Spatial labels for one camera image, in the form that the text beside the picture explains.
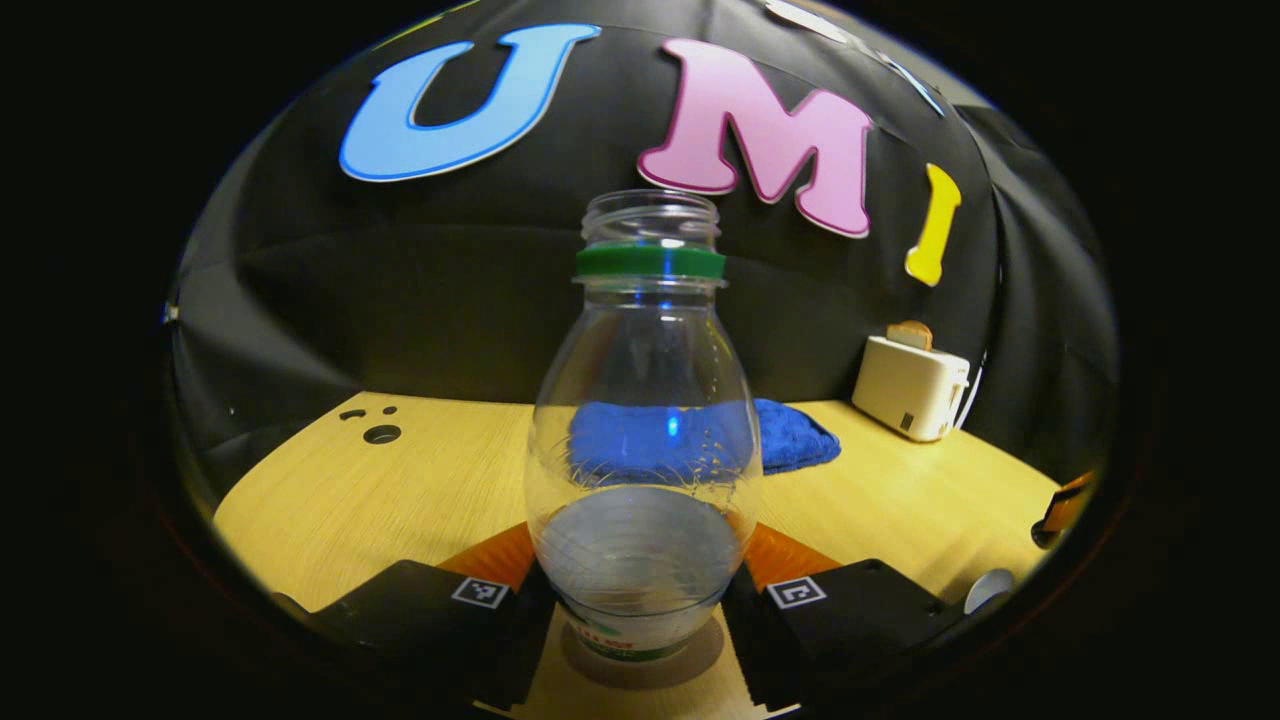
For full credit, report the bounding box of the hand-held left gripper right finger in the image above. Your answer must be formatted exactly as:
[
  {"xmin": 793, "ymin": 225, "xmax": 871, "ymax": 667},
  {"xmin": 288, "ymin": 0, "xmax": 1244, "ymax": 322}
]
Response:
[{"xmin": 721, "ymin": 522, "xmax": 962, "ymax": 710}]

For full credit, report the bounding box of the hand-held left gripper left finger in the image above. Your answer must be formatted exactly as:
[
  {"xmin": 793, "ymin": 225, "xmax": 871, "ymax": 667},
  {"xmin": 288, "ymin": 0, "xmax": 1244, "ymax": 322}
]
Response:
[{"xmin": 272, "ymin": 522, "xmax": 557, "ymax": 710}]

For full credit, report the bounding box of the clear plastic water bottle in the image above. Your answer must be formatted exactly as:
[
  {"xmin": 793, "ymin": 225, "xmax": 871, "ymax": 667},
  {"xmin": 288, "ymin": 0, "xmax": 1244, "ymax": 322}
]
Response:
[{"xmin": 523, "ymin": 190, "xmax": 764, "ymax": 663}]

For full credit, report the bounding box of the blue folded towel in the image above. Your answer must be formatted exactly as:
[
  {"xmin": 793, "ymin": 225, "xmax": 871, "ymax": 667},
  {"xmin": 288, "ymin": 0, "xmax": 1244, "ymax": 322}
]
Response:
[{"xmin": 568, "ymin": 398, "xmax": 843, "ymax": 481}]

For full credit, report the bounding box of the white toaster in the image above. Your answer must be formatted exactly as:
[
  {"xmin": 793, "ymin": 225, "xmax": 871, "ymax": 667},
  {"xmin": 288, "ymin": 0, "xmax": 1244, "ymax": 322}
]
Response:
[{"xmin": 852, "ymin": 335, "xmax": 971, "ymax": 443}]

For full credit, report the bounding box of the black backdrop cloth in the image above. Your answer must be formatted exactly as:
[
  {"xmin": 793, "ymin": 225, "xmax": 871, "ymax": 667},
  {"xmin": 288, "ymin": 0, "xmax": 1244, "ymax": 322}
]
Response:
[{"xmin": 165, "ymin": 0, "xmax": 1121, "ymax": 501}]

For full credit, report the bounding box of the white cable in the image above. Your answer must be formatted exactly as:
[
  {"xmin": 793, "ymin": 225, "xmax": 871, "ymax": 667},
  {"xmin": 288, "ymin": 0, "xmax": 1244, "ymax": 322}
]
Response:
[{"xmin": 960, "ymin": 350, "xmax": 991, "ymax": 431}]

